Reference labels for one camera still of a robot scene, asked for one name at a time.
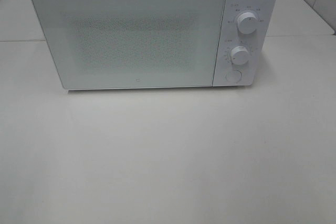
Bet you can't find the round white door button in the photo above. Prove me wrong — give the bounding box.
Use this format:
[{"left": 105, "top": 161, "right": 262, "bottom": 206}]
[{"left": 226, "top": 70, "right": 242, "bottom": 83}]

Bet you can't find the white control knob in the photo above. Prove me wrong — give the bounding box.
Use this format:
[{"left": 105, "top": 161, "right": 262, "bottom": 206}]
[
  {"left": 237, "top": 12, "right": 258, "bottom": 35},
  {"left": 230, "top": 46, "right": 250, "bottom": 66}
]

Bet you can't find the white microwave door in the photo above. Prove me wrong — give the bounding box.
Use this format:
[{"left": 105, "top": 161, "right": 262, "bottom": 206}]
[{"left": 32, "top": 0, "right": 224, "bottom": 90}]

